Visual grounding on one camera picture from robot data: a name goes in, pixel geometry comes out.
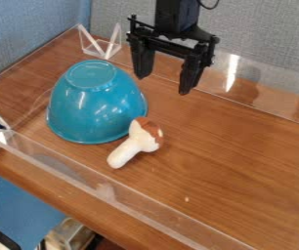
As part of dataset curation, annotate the clear acrylic tray wall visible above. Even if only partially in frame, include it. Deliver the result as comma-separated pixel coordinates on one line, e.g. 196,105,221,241
0,29,299,250

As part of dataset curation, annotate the metal frame below table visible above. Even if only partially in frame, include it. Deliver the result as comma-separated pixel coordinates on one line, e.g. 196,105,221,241
35,218,96,250

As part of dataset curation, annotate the teal blue upturned bowl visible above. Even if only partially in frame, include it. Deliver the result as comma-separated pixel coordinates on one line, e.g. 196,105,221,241
45,60,149,145

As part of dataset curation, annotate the white brown-capped toy mushroom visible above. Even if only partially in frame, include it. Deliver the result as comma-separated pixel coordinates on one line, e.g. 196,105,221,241
107,116,163,169

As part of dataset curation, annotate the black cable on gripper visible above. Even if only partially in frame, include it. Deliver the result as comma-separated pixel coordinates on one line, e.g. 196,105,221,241
196,0,221,11

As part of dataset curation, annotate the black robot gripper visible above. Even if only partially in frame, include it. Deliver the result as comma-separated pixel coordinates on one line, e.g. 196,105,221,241
127,0,219,95

